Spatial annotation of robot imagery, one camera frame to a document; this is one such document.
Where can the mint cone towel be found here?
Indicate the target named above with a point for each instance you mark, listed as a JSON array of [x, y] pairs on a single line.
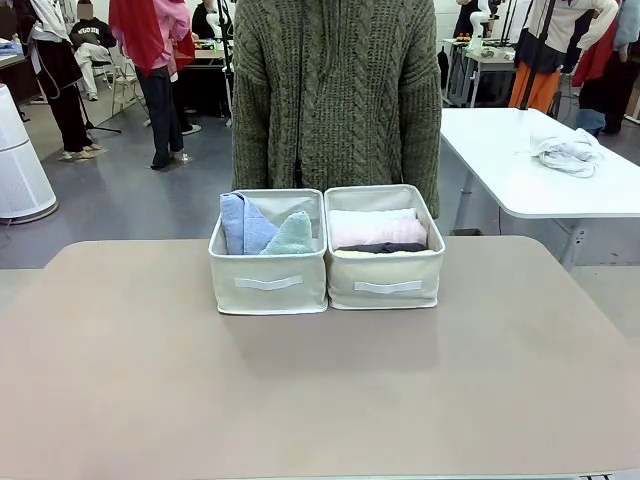
[[292, 235]]

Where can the white towel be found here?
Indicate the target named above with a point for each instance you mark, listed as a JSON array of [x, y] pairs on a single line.
[[370, 219]]

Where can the pink towel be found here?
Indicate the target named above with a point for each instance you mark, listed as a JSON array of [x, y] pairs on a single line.
[[380, 234]]

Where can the dark grey towel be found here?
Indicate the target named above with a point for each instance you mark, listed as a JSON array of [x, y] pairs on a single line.
[[380, 247]]

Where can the yellow towel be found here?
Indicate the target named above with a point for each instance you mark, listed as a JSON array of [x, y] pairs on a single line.
[[380, 254]]

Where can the lavender blue cone towel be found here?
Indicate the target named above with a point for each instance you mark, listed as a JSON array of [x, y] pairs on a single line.
[[237, 225]]

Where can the person's right forearm green sleeve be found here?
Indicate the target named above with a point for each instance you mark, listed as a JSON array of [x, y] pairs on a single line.
[[250, 150]]

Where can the person's left forearm green sleeve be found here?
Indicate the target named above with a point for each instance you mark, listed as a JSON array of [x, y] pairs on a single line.
[[425, 165]]

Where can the small white background robot arm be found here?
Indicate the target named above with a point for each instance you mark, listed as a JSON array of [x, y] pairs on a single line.
[[477, 25]]

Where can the white folding table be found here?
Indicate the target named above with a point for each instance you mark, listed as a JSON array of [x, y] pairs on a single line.
[[490, 145]]

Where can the cream fabric storage bin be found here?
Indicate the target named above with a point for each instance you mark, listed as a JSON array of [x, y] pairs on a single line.
[[385, 295], [270, 295]]

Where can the person's torso green knit sweater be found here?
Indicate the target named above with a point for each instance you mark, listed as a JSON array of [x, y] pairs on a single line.
[[340, 100]]

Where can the person in pink and red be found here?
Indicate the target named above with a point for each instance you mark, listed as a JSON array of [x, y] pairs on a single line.
[[160, 110]]

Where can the black hanging bag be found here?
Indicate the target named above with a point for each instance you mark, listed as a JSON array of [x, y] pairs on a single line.
[[444, 70]]

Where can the grey metal desk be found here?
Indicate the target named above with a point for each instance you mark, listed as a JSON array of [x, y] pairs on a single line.
[[472, 62]]

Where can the black tripod stand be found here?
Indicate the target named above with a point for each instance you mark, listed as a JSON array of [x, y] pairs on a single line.
[[97, 126]]

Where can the white crumpled cloth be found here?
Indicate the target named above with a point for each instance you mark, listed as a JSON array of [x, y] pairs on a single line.
[[565, 152]]

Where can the seated person black sweatshirt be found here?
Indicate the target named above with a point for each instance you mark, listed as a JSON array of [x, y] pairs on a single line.
[[92, 35]]

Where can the white air purifier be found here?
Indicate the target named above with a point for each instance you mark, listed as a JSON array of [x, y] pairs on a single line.
[[20, 175]]

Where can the red hanging garment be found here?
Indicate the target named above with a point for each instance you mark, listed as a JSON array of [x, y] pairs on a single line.
[[597, 60]]

